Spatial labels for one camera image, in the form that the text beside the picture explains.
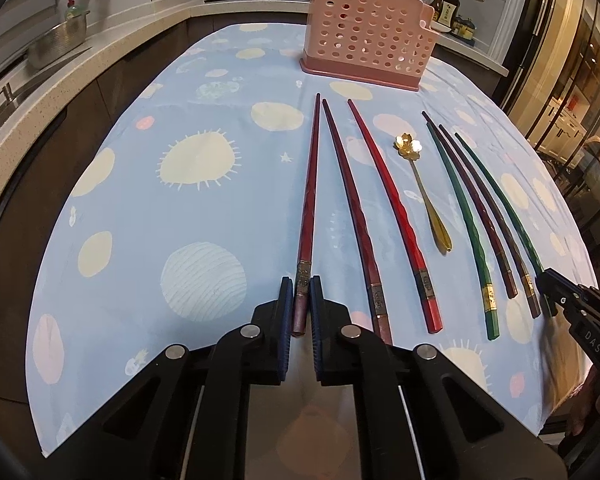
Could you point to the green dish soap bottle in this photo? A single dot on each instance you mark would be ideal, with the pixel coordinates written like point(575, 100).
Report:
point(71, 9)

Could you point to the small dark jars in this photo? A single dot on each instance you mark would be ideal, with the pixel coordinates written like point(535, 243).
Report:
point(466, 27)

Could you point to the white plate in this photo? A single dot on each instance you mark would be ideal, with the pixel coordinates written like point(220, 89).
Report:
point(441, 27)

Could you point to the gold flower spoon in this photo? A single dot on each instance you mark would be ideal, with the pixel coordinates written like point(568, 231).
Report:
point(422, 190)

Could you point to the bright red chopstick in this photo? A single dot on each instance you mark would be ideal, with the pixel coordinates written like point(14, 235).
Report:
point(387, 180)

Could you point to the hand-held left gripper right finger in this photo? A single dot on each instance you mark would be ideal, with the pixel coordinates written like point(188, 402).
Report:
point(316, 332)

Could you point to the blue patterned tablecloth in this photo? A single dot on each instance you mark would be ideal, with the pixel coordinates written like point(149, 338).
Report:
point(205, 200)

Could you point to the pink perforated utensil holder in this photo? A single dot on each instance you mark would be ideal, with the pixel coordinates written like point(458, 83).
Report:
point(360, 30)

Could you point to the glass sliding door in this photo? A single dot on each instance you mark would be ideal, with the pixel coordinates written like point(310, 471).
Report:
point(565, 85)

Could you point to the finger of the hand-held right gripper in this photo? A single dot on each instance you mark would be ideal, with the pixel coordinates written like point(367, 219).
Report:
point(555, 287)

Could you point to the steel pot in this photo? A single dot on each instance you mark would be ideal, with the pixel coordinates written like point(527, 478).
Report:
point(60, 40)

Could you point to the green chopstick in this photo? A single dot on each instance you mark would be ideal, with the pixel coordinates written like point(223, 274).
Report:
point(505, 205)
point(467, 225)

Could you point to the dark red chopstick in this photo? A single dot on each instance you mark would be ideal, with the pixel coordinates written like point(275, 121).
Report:
point(310, 185)
point(347, 195)

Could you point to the dark labelled sauce bottle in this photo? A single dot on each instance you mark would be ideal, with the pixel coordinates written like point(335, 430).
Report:
point(451, 10)

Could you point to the dark purple chopstick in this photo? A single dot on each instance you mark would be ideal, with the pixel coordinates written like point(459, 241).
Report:
point(500, 230)
point(485, 220)

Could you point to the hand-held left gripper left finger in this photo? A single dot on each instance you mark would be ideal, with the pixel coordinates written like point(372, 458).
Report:
point(285, 332)

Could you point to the person's right hand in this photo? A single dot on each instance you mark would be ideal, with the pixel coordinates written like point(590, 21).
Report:
point(592, 400)

